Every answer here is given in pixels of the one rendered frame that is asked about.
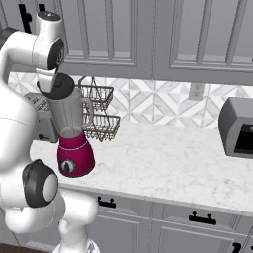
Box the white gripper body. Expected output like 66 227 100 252
35 67 59 94

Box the blender with magenta base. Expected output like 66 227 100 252
45 87 96 179

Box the grey toaster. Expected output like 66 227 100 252
24 92 61 144

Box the grey upper cupboard door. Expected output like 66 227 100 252
0 0 38 35
52 0 156 81
153 0 253 87

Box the grey cupboard door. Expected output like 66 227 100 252
153 0 253 87
52 0 156 81
151 219 249 253
86 211 151 253
0 0 38 35

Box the grey drawer front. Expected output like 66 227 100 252
160 203 253 235
88 192 153 216

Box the grey lower cupboard door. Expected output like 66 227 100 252
86 211 151 253
151 219 249 253

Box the dark wire basket stand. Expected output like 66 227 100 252
76 75 122 143

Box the black drawer handle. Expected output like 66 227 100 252
96 196 118 210
188 211 217 226

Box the white wall outlet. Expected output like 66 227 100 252
188 82 206 102

